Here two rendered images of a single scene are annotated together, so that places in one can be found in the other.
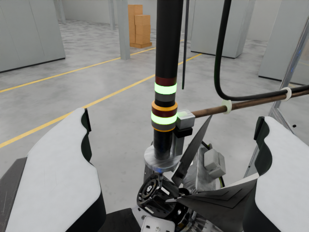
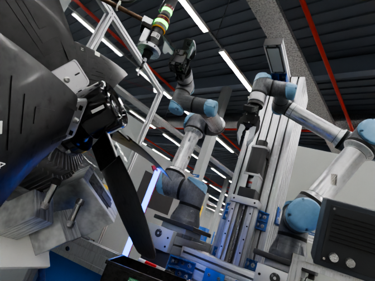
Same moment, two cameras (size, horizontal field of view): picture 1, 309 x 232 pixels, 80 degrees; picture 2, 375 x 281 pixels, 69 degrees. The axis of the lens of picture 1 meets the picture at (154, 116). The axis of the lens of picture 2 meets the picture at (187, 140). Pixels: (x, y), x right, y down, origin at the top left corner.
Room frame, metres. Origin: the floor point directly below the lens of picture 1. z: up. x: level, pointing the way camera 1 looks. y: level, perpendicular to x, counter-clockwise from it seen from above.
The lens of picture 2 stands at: (0.94, 0.31, 1.01)
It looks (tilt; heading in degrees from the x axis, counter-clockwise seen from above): 18 degrees up; 190
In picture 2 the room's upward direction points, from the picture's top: 20 degrees clockwise
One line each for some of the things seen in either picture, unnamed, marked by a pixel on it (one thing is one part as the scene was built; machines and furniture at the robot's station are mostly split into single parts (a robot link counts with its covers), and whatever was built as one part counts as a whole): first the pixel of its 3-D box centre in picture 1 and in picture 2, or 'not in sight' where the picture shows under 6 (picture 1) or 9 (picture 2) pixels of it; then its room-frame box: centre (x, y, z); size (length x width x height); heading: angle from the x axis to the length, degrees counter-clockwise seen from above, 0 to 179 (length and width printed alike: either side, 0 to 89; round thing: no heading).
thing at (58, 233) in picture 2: not in sight; (54, 231); (0.30, -0.03, 0.91); 0.12 x 0.08 x 0.12; 77
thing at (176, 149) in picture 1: (167, 138); (151, 37); (0.28, -0.03, 1.50); 0.09 x 0.07 x 0.10; 112
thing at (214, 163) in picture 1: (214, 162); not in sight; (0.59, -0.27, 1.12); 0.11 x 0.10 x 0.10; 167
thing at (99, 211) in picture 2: not in sight; (81, 203); (0.22, -0.04, 0.98); 0.20 x 0.16 x 0.20; 77
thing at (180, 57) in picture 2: not in sight; (181, 64); (-0.04, 0.00, 1.63); 0.12 x 0.08 x 0.09; 177
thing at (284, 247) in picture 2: not in sight; (289, 247); (-0.28, 0.64, 1.09); 0.15 x 0.15 x 0.10
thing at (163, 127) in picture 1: (163, 120); (159, 28); (0.27, -0.02, 1.54); 0.04 x 0.04 x 0.01
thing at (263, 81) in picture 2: not in sight; (261, 86); (-0.18, 0.35, 1.73); 0.09 x 0.08 x 0.11; 82
